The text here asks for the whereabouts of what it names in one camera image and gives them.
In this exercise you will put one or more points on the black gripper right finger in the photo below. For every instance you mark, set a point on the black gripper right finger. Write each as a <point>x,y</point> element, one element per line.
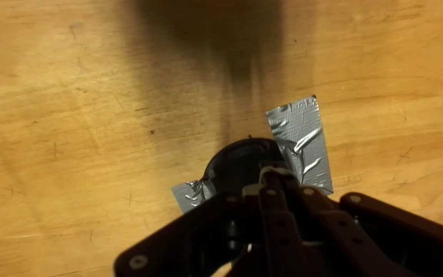
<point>307,234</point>

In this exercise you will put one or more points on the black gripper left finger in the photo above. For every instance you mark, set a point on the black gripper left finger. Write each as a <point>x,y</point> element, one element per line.
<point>195,243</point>

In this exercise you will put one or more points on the dark cup with orange band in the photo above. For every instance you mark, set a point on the dark cup with orange band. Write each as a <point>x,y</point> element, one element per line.
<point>240,163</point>

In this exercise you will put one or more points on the grey duct tape strip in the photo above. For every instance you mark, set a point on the grey duct tape strip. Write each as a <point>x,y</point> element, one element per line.
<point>297,130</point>

